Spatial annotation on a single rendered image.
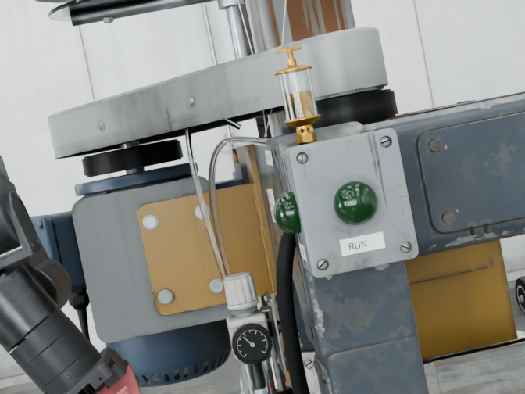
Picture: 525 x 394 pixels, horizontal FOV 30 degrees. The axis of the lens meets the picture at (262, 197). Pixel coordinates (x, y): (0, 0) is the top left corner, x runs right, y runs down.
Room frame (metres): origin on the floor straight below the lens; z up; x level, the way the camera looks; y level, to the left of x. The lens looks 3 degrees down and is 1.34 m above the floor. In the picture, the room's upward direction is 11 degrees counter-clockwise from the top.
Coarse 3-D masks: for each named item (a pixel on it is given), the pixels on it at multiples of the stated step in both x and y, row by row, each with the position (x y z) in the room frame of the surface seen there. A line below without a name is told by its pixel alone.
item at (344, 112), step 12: (348, 96) 0.82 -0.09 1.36; (360, 96) 0.82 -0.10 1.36; (372, 96) 0.83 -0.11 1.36; (384, 96) 0.83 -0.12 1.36; (324, 108) 0.83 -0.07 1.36; (336, 108) 0.82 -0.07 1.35; (348, 108) 0.82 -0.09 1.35; (360, 108) 0.82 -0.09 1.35; (372, 108) 0.83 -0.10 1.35; (384, 108) 0.83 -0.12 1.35; (396, 108) 0.85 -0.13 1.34; (324, 120) 0.83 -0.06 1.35; (336, 120) 0.82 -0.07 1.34; (348, 120) 0.82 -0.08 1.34; (360, 120) 0.82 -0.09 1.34; (372, 120) 0.83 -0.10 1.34
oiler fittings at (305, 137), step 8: (288, 48) 0.74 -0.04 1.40; (296, 48) 0.74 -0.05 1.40; (288, 56) 0.74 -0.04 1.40; (288, 64) 0.74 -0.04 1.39; (296, 64) 0.74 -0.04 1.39; (280, 72) 0.73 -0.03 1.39; (288, 120) 0.73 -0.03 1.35; (296, 120) 0.73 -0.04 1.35; (304, 120) 0.73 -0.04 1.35; (312, 120) 0.73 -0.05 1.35; (296, 128) 0.74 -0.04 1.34; (304, 128) 0.74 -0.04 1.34; (312, 128) 0.74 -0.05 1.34; (304, 136) 0.73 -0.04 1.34; (312, 136) 0.74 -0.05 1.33
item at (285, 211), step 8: (288, 192) 0.67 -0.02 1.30; (280, 200) 0.67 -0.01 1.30; (288, 200) 0.67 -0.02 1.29; (280, 208) 0.67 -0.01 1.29; (288, 208) 0.66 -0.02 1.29; (296, 208) 0.66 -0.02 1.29; (280, 216) 0.67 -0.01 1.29; (288, 216) 0.66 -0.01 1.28; (296, 216) 0.66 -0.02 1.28; (280, 224) 0.67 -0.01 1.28; (288, 224) 0.67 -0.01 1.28; (296, 224) 0.66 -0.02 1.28; (288, 232) 0.67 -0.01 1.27; (296, 232) 0.67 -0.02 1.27
